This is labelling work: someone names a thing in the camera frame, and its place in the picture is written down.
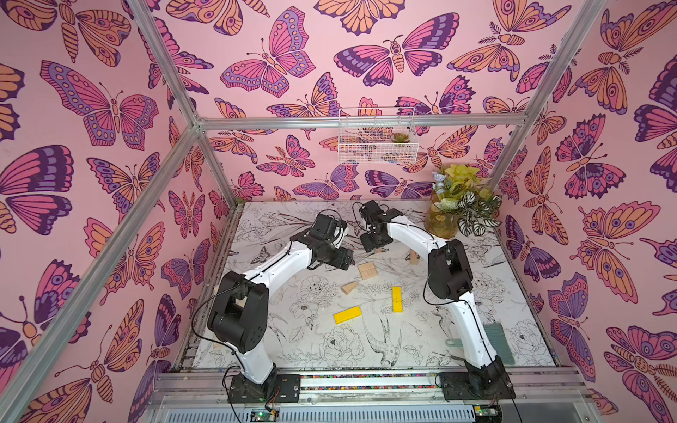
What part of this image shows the front aluminium rail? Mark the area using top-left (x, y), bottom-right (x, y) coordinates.
top-left (142, 367), bottom-right (603, 422)

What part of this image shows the natural wooden rectangular block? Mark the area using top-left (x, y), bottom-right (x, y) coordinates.
top-left (358, 263), bottom-right (377, 273)

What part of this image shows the aluminium frame structure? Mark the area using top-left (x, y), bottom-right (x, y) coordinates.
top-left (1, 1), bottom-right (606, 422)

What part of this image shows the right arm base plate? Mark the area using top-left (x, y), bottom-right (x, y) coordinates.
top-left (435, 371), bottom-right (516, 401)

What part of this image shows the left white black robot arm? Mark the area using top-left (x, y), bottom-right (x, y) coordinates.
top-left (206, 213), bottom-right (353, 387)

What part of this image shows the long yellow block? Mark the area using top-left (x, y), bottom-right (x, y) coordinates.
top-left (333, 306), bottom-right (362, 325)

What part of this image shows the white wire basket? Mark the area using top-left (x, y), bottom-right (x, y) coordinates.
top-left (335, 114), bottom-right (420, 166)

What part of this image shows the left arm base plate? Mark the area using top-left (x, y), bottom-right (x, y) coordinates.
top-left (228, 374), bottom-right (301, 404)

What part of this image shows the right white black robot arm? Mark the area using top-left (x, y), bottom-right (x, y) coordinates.
top-left (359, 201), bottom-right (504, 371)

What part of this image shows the small succulent in basket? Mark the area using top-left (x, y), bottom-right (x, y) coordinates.
top-left (391, 133), bottom-right (410, 144)

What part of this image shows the potted plant amber vase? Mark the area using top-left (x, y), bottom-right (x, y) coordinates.
top-left (425, 164), bottom-right (502, 240)

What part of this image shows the short yellow block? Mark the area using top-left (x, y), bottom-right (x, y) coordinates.
top-left (391, 287), bottom-right (403, 313)

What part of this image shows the teal dustpan brush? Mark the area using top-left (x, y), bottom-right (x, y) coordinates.
top-left (445, 323), bottom-right (516, 366)

